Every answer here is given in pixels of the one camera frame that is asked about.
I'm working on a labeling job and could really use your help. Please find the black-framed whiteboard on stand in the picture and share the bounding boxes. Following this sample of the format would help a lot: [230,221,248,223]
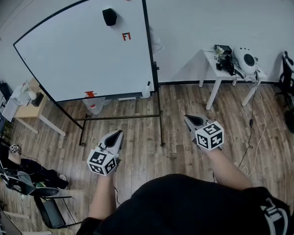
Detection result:
[13,0,166,148]

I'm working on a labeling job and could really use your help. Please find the black folding chair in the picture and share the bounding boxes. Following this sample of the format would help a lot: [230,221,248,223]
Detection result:
[34,194,81,230]

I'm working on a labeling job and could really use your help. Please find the white floor cable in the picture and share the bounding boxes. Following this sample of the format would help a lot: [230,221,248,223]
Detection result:
[241,82,267,177]

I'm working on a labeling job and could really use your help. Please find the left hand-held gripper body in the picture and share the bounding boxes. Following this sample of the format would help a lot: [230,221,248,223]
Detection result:
[87,143,122,177]

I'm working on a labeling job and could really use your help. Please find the person's black shirt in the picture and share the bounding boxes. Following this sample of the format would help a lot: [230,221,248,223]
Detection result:
[75,174,294,235]

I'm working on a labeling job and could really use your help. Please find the clear plastic bag red label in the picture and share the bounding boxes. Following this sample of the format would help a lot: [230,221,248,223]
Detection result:
[82,97,112,116]

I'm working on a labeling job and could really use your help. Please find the person's right forearm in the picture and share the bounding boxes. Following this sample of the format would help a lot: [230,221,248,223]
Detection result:
[205,150,254,190]

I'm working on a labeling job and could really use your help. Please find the small black box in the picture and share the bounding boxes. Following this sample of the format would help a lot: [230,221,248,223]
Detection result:
[31,92,44,107]

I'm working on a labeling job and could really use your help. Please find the white plastic bag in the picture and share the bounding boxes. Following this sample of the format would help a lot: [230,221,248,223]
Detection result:
[149,25,165,53]

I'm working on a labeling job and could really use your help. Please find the black floor cable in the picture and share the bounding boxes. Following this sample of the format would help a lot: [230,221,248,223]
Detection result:
[237,79,260,168]

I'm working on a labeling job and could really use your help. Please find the black whiteboard eraser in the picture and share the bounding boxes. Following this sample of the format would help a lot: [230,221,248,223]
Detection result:
[102,8,118,26]

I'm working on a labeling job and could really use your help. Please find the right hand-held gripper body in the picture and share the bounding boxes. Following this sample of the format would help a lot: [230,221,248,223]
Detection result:
[192,121,225,154]

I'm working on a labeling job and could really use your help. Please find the small black chair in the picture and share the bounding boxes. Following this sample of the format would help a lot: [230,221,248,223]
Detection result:
[0,81,14,109]

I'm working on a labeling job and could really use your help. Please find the wooden table white legs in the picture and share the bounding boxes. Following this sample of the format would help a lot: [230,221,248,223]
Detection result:
[2,78,67,137]

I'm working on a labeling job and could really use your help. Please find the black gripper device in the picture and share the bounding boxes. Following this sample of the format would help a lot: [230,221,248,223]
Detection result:
[214,54,243,79]

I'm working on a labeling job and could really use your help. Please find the person's left forearm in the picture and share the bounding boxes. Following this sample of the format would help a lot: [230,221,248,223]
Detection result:
[88,174,119,221]

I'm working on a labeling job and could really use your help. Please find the white paper stack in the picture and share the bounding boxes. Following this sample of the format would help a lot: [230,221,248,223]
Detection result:
[1,92,30,122]

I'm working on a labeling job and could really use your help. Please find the white flower bunch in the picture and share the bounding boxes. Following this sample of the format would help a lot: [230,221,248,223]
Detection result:
[19,79,37,100]

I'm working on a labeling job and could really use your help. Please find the white rounded device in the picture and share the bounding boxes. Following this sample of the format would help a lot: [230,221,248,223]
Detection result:
[232,47,259,75]

